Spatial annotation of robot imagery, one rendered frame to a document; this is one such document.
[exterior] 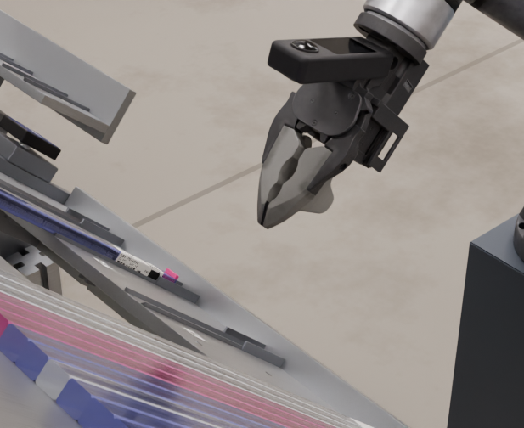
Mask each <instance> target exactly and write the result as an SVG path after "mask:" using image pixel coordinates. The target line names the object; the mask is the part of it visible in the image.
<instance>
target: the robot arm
mask: <svg viewBox="0 0 524 428"><path fill-rule="evenodd" d="M463 1H465V2H467V3H468V4H469V5H470V6H472V7H473V8H475V9H477V10H478V11H480V12H481V13H483V14H485V15H486V16H487V17H488V18H490V19H492V20H494V21H495V22H497V23H498V24H500V25H501V26H503V27H504V28H505V29H507V30H508V31H510V32H512V33H514V34H515V35H517V36H518V37H519V38H521V39H522V40H524V0H366V2H365V3H364V5H363V10H364V12H361V13H360V15H359V16H358V18H357V19H356V21H355V22H354V24H353V26H354V27H355V29H356V30H357V31H358V32H359V33H361V34H362V35H363V36H364V37H366V38H363V37H326V38H307V39H286V40H275V41H273V42H272V44H271V48H270V51H269V55H268V66H269V67H271V68H273V69H274V70H276V71H278V72H279V73H281V74H283V75H284V76H286V77H287V78H289V79H290V80H292V81H293V82H297V83H299V84H303V85H302V86H301V87H300V88H299V89H298V90H297V92H296V93H295V92H291V93H290V96H289V98H288V100H287V102H286V103H285V104H284V105H283V107H282V108H281V109H280V110H279V112H278V114H277V115H276V116H275V117H274V119H273V122H272V124H271V127H270V128H269V131H268V137H267V141H266V144H265V148H264V151H263V155H262V169H261V174H260V178H259V185H258V195H257V222H258V223H259V224H260V225H262V226H263V227H264V228H266V229H270V228H272V227H275V226H277V225H279V224H281V223H282V222H284V221H286V220H287V219H289V218H290V217H292V216H293V215H295V214H296V213H297V212H299V211H305V212H311V213H318V214H321V213H324V212H326V211H327V210H328V209H329V208H330V206H331V205H332V203H333V201H334V195H333V191H332V188H331V181H332V179H333V177H335V176H337V175H338V174H340V173H341V172H343V171H344V170H345V169H347V168H348V167H349V166H350V165H351V163H352V162H353V161H355V162H357V163H358V164H360V165H363V166H365V167H367V168H371V167H373V168H374V169H375V170H376V171H377V172H379V173H381V171H382V170H383V168H384V166H385V165H386V163H387V162H388V160H389V159H390V157H391V156H392V153H393V152H394V150H395V149H396V147H397V146H398V144H399V143H400V141H401V139H402V138H403V136H404V134H405V133H406V132H407V130H408V128H409V125H408V124H407V123H406V122H405V121H403V120H402V119H401V118H400V117H399V114H400V112H401V111H402V109H403V107H404V105H405V104H406V103H407V102H408V99H409V98H410V96H411V95H412V93H413V91H414V90H415V89H416V87H417V85H418V84H419V82H420V80H421V78H422V77H423V75H424V74H425V72H426V71H427V69H428V67H429V65H428V64H427V63H426V62H425V61H424V57H425V56H426V54H427V52H426V50H431V49H433V48H434V47H435V46H436V44H437V42H438V40H439V39H440V37H441V35H442V34H443V33H444V31H445V29H446V28H447V26H448V24H449V22H450V21H451V19H452V18H453V17H454V14H455V12H456V11H457V9H458V7H459V6H460V4H461V3H462V2H463ZM303 133H308V134H309V135H311V136H312V137H313V138H315V139H316V140H318V141H319V142H320V143H322V144H324V146H318V147H312V140H311V138H310V137H308V136H307V135H302V134H303ZM393 133H394V134H396V135H397V138H396V140H395V141H394V143H393V145H392V146H391V148H390V149H389V151H388V152H387V154H386V156H385V158H384V159H383V160H382V159H381V158H380V157H378V156H379V154H380V152H381V151H382V150H383V148H384V147H385V145H386V143H387V141H388V140H389V138H390V136H391V135H392V134H393ZM513 241H514V247H515V249H516V252H517V254H518V255H519V257H520V258H521V259H522V260H523V261H524V206H523V207H522V209H521V211H520V213H519V215H518V217H517V219H516V225H515V232H514V238H513Z"/></svg>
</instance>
